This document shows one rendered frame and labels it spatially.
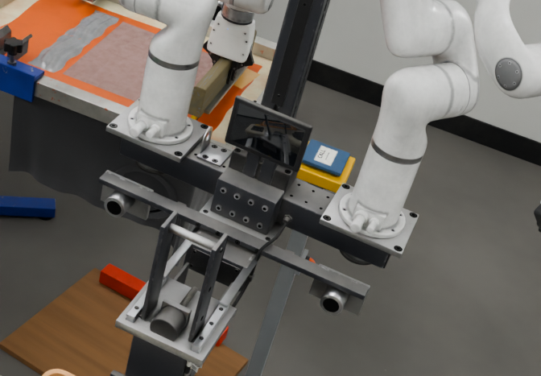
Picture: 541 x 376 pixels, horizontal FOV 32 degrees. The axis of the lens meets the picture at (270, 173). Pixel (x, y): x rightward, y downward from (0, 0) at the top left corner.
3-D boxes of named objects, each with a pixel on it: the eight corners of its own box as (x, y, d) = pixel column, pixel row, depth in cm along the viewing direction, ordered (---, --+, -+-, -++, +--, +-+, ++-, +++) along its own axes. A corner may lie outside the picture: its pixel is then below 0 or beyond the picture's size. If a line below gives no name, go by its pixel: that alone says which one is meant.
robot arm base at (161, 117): (167, 160, 171) (183, 88, 163) (107, 134, 174) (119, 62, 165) (202, 124, 184) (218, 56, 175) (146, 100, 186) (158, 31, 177)
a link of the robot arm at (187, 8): (193, 77, 167) (211, -3, 158) (125, 53, 168) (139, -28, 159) (210, 55, 175) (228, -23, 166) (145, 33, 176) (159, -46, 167)
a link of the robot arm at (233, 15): (213, 2, 215) (211, 14, 216) (249, 15, 214) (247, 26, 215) (225, -8, 221) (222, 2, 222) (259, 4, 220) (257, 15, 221)
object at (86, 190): (182, 240, 240) (209, 124, 219) (169, 258, 232) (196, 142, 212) (22, 175, 245) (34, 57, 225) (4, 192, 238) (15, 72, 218)
